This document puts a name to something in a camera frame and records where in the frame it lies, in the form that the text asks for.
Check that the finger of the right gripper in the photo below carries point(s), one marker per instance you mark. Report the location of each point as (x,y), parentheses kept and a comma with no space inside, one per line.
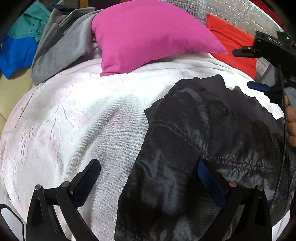
(274,93)

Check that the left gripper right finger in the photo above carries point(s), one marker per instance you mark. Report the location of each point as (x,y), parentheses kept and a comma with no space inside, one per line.
(255,220)

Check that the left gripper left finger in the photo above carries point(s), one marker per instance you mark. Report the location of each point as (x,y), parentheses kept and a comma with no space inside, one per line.
(42,221)

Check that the black quilted jacket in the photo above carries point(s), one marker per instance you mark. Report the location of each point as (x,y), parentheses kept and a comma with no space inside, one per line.
(203,119)

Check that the person right hand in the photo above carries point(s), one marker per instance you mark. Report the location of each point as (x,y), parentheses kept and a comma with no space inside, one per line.
(291,122)

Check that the silver foil insulation sheet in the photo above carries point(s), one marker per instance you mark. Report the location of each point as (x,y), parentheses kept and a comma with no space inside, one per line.
(249,16)

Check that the red pillow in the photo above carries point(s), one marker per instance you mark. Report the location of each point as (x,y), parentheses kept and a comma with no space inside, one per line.
(232,38)

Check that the white embossed bed blanket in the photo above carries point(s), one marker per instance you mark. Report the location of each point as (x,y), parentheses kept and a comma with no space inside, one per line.
(76,116)

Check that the beige mattress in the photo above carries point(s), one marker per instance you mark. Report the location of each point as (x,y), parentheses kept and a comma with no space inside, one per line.
(12,90)

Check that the pink pillow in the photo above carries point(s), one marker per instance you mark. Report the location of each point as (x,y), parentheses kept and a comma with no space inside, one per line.
(134,33)

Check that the blue garment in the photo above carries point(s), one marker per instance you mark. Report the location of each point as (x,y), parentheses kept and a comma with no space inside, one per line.
(17,54)

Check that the grey garment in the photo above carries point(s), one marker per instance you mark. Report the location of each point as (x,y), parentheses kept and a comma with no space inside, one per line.
(67,40)

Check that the teal shirt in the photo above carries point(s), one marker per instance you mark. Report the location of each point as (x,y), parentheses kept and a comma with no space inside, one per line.
(31,23)

